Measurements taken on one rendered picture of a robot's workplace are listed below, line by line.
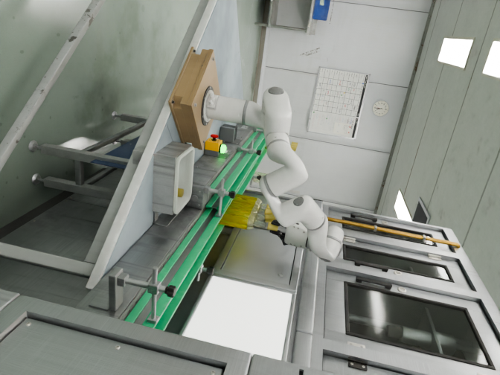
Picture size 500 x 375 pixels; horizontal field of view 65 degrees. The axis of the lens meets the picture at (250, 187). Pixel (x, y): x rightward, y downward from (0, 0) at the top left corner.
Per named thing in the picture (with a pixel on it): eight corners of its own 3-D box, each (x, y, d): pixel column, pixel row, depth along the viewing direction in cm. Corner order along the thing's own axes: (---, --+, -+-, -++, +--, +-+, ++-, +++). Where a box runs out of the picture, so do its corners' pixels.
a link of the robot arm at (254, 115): (242, 131, 154) (281, 138, 152) (242, 102, 145) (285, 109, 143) (247, 117, 161) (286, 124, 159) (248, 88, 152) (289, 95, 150)
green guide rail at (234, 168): (206, 191, 162) (225, 195, 161) (207, 189, 161) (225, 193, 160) (270, 112, 321) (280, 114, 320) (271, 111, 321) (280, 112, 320)
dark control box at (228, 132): (218, 140, 221) (232, 143, 220) (219, 126, 218) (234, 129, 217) (222, 136, 228) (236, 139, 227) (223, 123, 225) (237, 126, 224)
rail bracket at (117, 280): (88, 311, 103) (169, 332, 100) (85, 257, 97) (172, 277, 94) (98, 300, 108) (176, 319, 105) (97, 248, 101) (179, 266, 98)
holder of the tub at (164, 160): (151, 224, 145) (171, 228, 144) (153, 153, 135) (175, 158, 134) (169, 205, 161) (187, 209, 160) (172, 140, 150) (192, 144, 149)
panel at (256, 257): (167, 362, 115) (280, 393, 110) (167, 355, 114) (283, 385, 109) (236, 225, 197) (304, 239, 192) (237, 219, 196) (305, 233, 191)
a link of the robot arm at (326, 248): (307, 207, 145) (329, 233, 159) (295, 238, 141) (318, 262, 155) (328, 210, 140) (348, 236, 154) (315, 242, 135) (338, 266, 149)
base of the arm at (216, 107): (198, 109, 145) (239, 115, 143) (207, 79, 149) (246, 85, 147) (206, 126, 160) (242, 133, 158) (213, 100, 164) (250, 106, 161)
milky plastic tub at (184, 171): (152, 212, 143) (175, 216, 142) (154, 154, 134) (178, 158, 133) (171, 194, 159) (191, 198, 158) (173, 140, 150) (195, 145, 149)
